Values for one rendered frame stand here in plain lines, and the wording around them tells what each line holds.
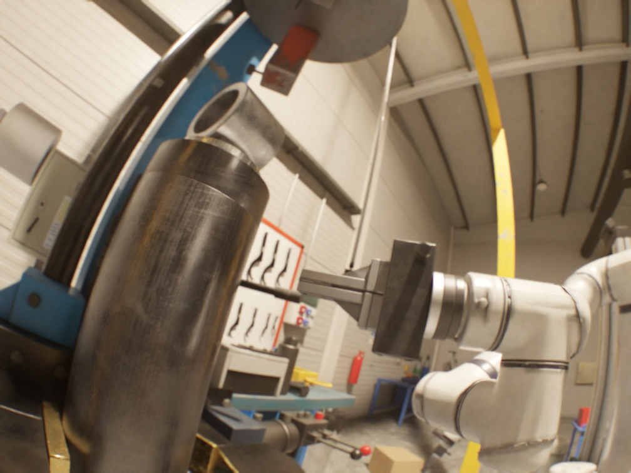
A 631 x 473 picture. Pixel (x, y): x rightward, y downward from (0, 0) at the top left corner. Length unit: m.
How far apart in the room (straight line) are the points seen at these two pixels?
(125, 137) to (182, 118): 0.24
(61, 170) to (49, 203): 0.13
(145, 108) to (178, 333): 0.63
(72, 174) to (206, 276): 0.96
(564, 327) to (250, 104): 0.53
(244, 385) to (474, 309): 0.67
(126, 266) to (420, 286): 0.34
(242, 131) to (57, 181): 0.90
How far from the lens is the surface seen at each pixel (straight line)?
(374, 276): 0.33
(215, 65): 1.12
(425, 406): 0.45
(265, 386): 0.90
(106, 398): 0.39
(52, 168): 1.25
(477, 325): 0.31
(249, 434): 0.71
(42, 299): 0.64
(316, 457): 2.85
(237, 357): 0.78
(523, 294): 0.33
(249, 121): 0.49
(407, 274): 0.32
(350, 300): 0.33
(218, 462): 0.60
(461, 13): 2.95
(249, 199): 0.42
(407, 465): 3.10
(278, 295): 0.62
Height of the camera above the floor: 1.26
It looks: 21 degrees up
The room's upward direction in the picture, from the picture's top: 16 degrees clockwise
